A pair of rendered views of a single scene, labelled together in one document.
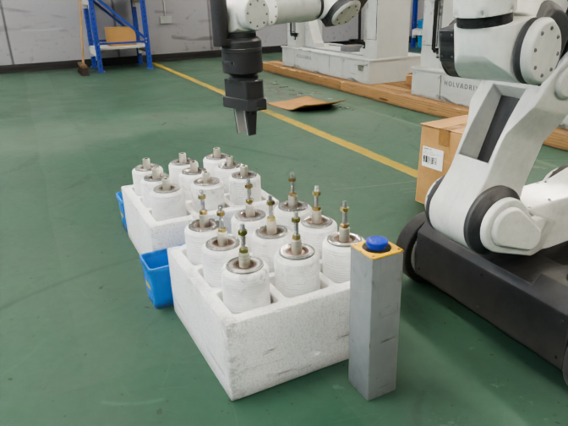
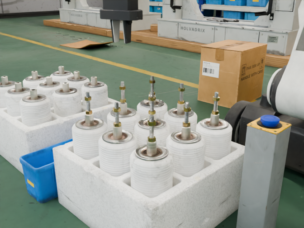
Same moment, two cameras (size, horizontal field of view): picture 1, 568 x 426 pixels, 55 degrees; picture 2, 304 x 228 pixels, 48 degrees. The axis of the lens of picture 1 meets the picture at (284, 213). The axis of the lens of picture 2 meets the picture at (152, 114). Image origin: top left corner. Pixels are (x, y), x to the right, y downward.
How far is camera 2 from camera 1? 0.46 m
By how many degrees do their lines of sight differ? 17
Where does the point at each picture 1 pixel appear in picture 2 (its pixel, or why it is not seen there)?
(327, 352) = (212, 218)
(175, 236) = (46, 138)
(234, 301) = (148, 186)
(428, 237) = (251, 119)
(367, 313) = (265, 180)
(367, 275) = (268, 148)
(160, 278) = (44, 175)
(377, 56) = not seen: hidden behind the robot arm
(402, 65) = (146, 19)
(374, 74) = not seen: hidden behind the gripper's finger
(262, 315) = (176, 195)
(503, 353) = not seen: outside the picture
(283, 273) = (180, 156)
